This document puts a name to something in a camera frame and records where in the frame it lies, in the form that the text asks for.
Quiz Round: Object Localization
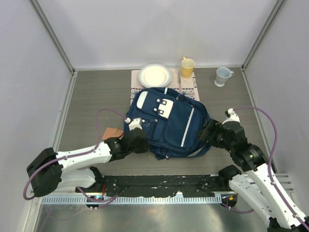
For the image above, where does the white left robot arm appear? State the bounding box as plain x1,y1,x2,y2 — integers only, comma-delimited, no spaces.
24,128,149,199

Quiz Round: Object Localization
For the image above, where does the blue student backpack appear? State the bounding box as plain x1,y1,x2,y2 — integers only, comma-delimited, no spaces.
126,87,211,160

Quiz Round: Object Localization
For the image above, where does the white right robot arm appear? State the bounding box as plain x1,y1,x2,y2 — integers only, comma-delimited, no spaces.
197,119,309,232

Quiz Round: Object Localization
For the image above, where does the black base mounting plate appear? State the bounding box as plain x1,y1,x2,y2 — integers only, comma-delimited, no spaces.
82,174,232,198

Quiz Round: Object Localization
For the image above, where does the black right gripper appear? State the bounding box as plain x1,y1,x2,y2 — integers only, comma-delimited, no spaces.
195,118,234,152

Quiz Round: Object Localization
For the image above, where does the slotted cable duct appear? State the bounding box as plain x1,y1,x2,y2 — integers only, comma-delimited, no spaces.
42,194,222,204

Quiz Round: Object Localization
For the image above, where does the pink handled table knife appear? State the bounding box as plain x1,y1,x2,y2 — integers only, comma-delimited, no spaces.
177,69,183,94

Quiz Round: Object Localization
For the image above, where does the brown leather wallet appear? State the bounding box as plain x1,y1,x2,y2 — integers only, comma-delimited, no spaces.
102,127,124,140

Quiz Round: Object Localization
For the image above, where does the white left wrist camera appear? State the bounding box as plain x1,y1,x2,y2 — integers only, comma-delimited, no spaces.
125,117,144,131

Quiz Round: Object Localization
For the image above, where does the white paper plate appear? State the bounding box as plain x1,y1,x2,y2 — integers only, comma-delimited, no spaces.
138,63,172,88

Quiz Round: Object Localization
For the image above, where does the patterned cloth placemat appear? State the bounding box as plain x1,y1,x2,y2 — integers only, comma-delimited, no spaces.
130,68,200,103

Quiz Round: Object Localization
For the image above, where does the light blue mug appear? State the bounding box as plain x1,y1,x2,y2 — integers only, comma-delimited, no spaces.
214,67,234,87

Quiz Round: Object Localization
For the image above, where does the yellow mug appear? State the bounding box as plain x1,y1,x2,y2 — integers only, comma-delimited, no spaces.
181,57,195,78

